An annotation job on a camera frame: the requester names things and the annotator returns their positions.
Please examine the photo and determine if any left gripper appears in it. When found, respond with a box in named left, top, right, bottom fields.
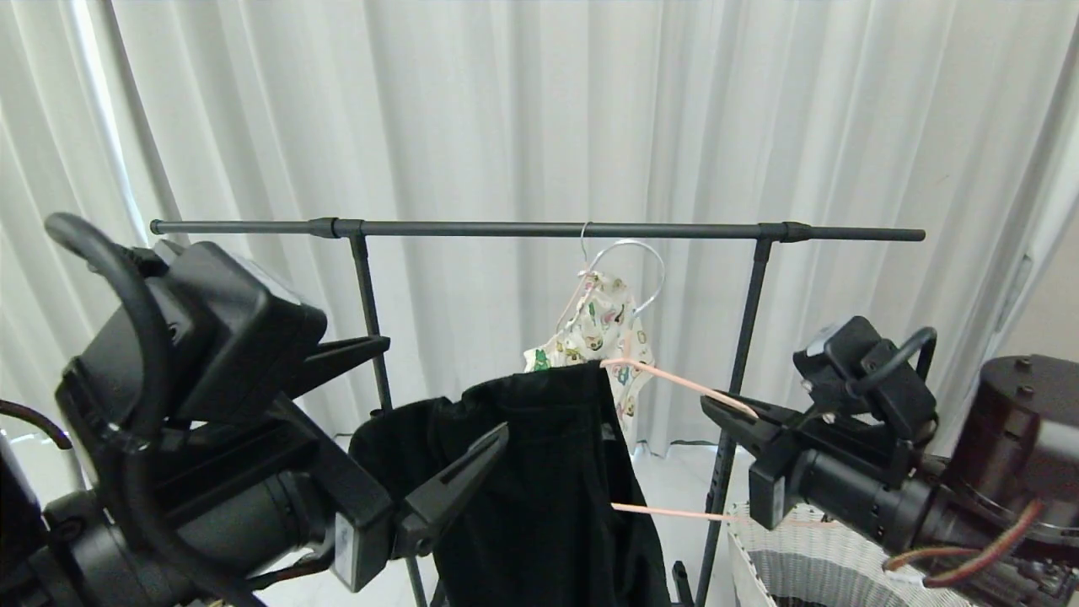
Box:
left=59, top=336, right=511, bottom=607

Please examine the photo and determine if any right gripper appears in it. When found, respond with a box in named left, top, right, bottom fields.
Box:
left=701, top=395, right=937, bottom=553

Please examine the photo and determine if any pink clothes hanger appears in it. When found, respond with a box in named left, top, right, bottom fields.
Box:
left=552, top=222, right=595, bottom=334
left=588, top=239, right=840, bottom=528

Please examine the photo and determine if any black garment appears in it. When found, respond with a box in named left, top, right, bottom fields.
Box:
left=348, top=363, right=671, bottom=607

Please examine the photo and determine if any cream printed garment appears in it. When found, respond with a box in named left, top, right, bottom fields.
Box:
left=523, top=270, right=657, bottom=448

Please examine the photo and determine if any white laundry basket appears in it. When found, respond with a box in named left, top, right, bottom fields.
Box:
left=727, top=502, right=979, bottom=607

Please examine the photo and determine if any black clothes rack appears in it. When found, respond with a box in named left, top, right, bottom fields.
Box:
left=149, top=219, right=926, bottom=607

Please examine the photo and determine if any white curtain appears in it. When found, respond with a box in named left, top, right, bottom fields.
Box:
left=0, top=0, right=1079, bottom=460

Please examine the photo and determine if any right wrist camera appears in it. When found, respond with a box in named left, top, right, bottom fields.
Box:
left=792, top=316, right=939, bottom=486

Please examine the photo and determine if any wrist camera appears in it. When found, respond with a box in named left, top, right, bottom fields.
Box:
left=55, top=239, right=328, bottom=439
left=792, top=316, right=939, bottom=486

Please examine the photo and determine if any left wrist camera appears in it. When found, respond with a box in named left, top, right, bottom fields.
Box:
left=55, top=239, right=328, bottom=439

